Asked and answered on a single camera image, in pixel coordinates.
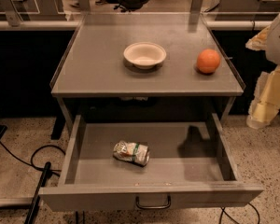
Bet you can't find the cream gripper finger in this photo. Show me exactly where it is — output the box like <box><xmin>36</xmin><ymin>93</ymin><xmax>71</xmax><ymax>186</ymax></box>
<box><xmin>245</xmin><ymin>26</ymin><xmax>270</xmax><ymax>51</ymax></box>
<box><xmin>246</xmin><ymin>65</ymin><xmax>280</xmax><ymax>129</ymax></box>

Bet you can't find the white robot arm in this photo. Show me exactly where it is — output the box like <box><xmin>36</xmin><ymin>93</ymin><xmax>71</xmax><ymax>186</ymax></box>
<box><xmin>245</xmin><ymin>13</ymin><xmax>280</xmax><ymax>129</ymax></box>

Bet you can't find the grey counter cabinet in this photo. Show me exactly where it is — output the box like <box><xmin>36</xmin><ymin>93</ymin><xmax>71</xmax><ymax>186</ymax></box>
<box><xmin>51</xmin><ymin>12</ymin><xmax>245</xmax><ymax>128</ymax></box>

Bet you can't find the grey open top drawer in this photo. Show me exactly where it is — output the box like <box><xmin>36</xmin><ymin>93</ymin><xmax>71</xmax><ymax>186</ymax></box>
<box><xmin>40</xmin><ymin>115</ymin><xmax>263</xmax><ymax>211</ymax></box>

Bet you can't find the orange fruit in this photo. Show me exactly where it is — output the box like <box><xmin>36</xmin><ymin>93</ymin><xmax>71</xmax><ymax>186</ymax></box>
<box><xmin>196</xmin><ymin>49</ymin><xmax>220</xmax><ymax>74</ymax></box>

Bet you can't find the white paper bowl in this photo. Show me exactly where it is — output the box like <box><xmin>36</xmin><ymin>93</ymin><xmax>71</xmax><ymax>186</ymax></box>
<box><xmin>123</xmin><ymin>42</ymin><xmax>167</xmax><ymax>69</ymax></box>

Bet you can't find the black pole stand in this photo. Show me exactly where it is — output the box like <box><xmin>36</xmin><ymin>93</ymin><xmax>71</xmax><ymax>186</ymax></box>
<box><xmin>24</xmin><ymin>162</ymin><xmax>51</xmax><ymax>224</ymax></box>

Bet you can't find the black cable under drawer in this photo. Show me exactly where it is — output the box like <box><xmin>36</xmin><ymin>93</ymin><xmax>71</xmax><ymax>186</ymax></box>
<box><xmin>217</xmin><ymin>203</ymin><xmax>261</xmax><ymax>224</ymax></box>

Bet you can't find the black drawer handle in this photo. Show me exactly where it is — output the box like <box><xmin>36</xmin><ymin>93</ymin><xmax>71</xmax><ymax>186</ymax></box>
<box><xmin>135</xmin><ymin>195</ymin><xmax>172</xmax><ymax>210</ymax></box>

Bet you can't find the black floor cable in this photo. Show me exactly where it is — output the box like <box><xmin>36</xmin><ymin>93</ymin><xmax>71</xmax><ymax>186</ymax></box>
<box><xmin>0</xmin><ymin>133</ymin><xmax>67</xmax><ymax>177</ymax></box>

